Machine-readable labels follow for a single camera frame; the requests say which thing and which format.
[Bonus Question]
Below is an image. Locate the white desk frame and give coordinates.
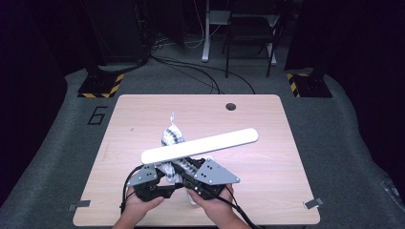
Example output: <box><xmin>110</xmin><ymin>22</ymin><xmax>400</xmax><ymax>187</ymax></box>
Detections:
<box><xmin>201</xmin><ymin>0</ymin><xmax>278</xmax><ymax>67</ymax></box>

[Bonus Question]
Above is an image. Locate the black chair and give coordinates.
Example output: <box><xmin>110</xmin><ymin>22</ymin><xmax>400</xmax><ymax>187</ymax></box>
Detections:
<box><xmin>222</xmin><ymin>0</ymin><xmax>286</xmax><ymax>79</ymax></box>

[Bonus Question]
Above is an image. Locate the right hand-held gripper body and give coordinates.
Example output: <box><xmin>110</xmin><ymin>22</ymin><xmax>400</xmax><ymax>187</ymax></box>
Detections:
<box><xmin>182</xmin><ymin>157</ymin><xmax>242</xmax><ymax>201</ymax></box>

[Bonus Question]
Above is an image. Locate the person's left hand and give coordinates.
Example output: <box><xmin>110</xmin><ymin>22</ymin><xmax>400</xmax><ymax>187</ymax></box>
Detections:
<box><xmin>122</xmin><ymin>186</ymin><xmax>165</xmax><ymax>220</ymax></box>

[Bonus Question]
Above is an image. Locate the person's right hand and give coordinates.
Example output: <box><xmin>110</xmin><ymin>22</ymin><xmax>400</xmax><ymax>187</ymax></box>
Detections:
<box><xmin>187</xmin><ymin>184</ymin><xmax>235</xmax><ymax>225</ymax></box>

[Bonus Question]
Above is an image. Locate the dark curtain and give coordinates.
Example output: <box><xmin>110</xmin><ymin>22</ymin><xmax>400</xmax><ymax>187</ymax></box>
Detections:
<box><xmin>0</xmin><ymin>0</ymin><xmax>87</xmax><ymax>204</ymax></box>
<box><xmin>285</xmin><ymin>0</ymin><xmax>405</xmax><ymax>195</ymax></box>

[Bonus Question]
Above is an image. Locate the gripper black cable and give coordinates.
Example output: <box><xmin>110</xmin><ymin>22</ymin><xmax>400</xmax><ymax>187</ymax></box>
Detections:
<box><xmin>216</xmin><ymin>187</ymin><xmax>266</xmax><ymax>229</ymax></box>
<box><xmin>119</xmin><ymin>164</ymin><xmax>146</xmax><ymax>215</ymax></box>

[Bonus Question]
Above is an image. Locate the dark cabinet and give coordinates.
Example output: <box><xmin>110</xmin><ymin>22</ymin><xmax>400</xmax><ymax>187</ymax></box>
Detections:
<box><xmin>82</xmin><ymin>0</ymin><xmax>151</xmax><ymax>66</ymax></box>

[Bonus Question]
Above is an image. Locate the grey tape piece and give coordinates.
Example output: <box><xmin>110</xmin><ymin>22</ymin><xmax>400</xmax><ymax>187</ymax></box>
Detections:
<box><xmin>67</xmin><ymin>199</ymin><xmax>92</xmax><ymax>212</ymax></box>
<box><xmin>304</xmin><ymin>198</ymin><xmax>325</xmax><ymax>210</ymax></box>

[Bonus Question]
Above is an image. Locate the black floor cable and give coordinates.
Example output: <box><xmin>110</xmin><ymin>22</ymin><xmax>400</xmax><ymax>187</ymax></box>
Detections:
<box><xmin>149</xmin><ymin>56</ymin><xmax>225</xmax><ymax>95</ymax></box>
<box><xmin>149</xmin><ymin>55</ymin><xmax>256</xmax><ymax>95</ymax></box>

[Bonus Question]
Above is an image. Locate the white cloth with dark pattern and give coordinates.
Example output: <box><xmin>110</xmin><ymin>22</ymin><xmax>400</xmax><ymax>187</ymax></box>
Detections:
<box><xmin>160</xmin><ymin>113</ymin><xmax>199</xmax><ymax>186</ymax></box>

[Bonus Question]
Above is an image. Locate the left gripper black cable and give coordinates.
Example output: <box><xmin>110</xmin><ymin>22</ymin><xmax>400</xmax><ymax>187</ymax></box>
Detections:
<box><xmin>119</xmin><ymin>164</ymin><xmax>146</xmax><ymax>215</ymax></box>

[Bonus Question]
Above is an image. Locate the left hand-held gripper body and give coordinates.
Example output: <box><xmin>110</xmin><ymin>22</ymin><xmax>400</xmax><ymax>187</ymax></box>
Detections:
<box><xmin>126</xmin><ymin>164</ymin><xmax>175</xmax><ymax>203</ymax></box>

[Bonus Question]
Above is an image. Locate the white floor cable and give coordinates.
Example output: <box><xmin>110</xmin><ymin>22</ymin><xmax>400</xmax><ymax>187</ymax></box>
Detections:
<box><xmin>183</xmin><ymin>0</ymin><xmax>224</xmax><ymax>51</ymax></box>

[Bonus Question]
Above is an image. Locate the white desk lamp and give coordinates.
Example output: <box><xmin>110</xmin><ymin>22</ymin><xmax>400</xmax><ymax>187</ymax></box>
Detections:
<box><xmin>140</xmin><ymin>127</ymin><xmax>260</xmax><ymax>206</ymax></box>

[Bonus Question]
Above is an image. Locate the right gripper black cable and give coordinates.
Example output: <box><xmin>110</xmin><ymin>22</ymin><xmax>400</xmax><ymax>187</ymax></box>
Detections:
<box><xmin>216</xmin><ymin>187</ymin><xmax>266</xmax><ymax>229</ymax></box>

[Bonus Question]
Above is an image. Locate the black stand with striped base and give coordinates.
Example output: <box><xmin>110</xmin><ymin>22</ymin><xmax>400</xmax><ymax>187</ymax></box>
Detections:
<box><xmin>286</xmin><ymin>0</ymin><xmax>333</xmax><ymax>98</ymax></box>
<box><xmin>76</xmin><ymin>0</ymin><xmax>125</xmax><ymax>99</ymax></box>

